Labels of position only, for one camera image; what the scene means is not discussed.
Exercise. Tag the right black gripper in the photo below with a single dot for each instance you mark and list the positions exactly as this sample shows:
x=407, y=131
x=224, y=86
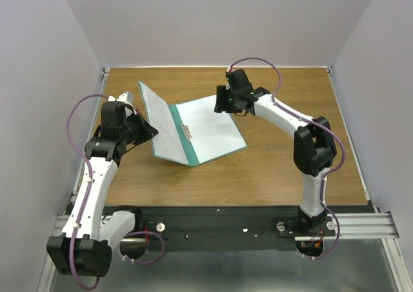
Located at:
x=221, y=93

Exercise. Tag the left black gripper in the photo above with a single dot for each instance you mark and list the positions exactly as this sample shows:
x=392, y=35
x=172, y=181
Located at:
x=148, y=131

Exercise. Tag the white paper sheet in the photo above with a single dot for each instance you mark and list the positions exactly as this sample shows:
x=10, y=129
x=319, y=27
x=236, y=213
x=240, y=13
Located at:
x=213, y=134
x=167, y=143

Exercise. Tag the metal folder clip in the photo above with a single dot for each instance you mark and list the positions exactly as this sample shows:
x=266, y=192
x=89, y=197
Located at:
x=186, y=132

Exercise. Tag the teal paper folder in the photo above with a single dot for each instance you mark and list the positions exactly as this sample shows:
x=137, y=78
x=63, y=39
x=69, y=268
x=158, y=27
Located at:
x=192, y=159

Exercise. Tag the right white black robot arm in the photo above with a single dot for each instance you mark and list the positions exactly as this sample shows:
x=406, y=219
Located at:
x=314, y=148

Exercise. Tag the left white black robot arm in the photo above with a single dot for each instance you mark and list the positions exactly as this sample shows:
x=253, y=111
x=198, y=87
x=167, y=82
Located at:
x=85, y=245

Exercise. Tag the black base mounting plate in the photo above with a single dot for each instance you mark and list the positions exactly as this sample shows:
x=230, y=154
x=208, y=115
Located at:
x=167, y=224

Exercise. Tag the metal sheet front panel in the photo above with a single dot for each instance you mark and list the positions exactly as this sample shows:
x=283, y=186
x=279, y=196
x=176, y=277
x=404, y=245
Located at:
x=355, y=265

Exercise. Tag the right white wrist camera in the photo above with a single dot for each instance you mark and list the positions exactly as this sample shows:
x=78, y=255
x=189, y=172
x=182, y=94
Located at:
x=228, y=77

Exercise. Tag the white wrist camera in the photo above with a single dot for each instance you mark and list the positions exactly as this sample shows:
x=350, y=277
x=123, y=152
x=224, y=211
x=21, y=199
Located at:
x=127, y=99
x=228, y=77

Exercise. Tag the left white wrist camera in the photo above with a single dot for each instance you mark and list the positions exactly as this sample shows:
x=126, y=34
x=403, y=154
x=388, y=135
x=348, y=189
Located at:
x=127, y=99

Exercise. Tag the left table edge rail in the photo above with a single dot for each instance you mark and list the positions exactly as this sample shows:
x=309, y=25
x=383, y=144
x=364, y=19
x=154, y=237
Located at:
x=92, y=121

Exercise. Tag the table edge rail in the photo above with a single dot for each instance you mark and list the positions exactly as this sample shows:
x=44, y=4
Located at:
x=349, y=137
x=92, y=121

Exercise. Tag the right table edge rail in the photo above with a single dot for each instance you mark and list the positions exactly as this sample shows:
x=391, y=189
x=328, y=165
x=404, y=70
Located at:
x=349, y=137

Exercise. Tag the aluminium extrusion rail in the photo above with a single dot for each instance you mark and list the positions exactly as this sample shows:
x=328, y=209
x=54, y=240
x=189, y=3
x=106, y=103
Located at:
x=343, y=225

